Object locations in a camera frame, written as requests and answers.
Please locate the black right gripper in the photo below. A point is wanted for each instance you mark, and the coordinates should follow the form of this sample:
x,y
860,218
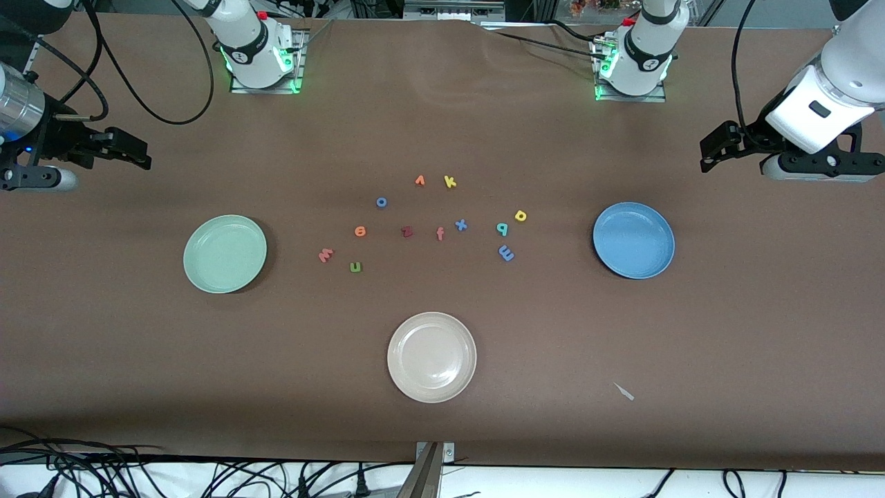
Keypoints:
x,y
61,136

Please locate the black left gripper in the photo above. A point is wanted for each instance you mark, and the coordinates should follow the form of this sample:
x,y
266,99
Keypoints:
x,y
752,135

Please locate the pink foam letter w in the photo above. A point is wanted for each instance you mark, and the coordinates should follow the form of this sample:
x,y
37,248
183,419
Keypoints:
x,y
325,255

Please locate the blue foam letter m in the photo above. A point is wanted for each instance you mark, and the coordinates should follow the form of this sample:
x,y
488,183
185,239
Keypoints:
x,y
506,253

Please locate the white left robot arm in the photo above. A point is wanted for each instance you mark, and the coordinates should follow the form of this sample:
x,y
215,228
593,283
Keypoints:
x,y
646,55

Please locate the blue plate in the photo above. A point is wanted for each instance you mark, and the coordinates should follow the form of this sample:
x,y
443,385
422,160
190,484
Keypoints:
x,y
633,240

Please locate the light green plate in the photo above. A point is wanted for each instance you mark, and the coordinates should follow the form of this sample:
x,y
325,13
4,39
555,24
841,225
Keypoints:
x,y
225,254

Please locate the brown table cover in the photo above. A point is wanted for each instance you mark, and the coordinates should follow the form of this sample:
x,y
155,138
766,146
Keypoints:
x,y
138,346

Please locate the orange background items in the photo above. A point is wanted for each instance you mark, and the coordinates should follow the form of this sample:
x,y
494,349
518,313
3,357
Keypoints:
x,y
581,7

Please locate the small white paper scrap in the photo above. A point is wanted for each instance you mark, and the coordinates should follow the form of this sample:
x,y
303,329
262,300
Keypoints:
x,y
624,392

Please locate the beige plate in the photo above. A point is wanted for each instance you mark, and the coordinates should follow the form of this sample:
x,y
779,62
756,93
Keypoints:
x,y
431,357

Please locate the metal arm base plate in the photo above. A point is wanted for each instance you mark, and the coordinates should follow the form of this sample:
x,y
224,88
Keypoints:
x,y
629,99
266,90

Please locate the aluminium background frame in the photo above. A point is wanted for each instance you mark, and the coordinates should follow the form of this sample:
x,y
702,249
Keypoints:
x,y
453,10

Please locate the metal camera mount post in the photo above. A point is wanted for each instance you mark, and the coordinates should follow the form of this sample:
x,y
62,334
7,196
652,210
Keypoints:
x,y
425,477

